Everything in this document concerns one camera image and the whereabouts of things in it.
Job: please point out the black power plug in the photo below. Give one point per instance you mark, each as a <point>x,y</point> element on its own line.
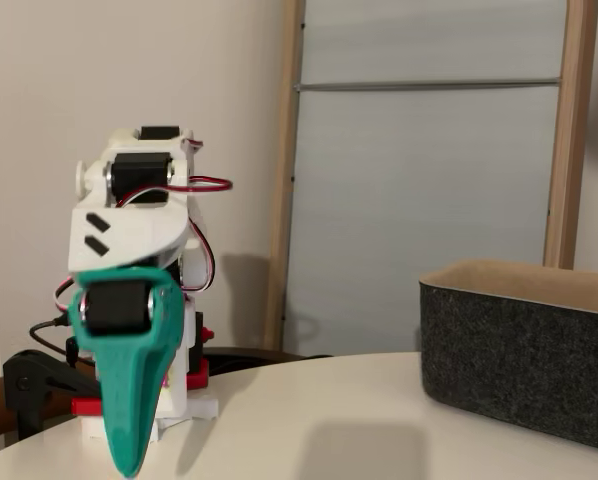
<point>71,350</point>

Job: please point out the teal gripper black servo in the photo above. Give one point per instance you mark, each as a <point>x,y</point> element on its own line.
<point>116,307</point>

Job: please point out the black table clamp red knob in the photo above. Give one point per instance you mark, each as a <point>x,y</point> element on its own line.
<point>207,335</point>

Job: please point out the wood framed translucent panel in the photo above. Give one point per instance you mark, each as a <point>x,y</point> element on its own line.
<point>429,200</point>

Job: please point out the metal rod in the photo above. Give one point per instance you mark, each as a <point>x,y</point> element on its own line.
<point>429,85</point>

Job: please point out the red base clamp bracket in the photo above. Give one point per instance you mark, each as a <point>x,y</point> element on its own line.
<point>197,377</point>
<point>86,406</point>

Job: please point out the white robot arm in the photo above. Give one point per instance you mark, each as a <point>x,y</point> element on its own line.
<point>129,240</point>

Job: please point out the dark grey felt basket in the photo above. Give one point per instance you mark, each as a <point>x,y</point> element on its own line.
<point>504,360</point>

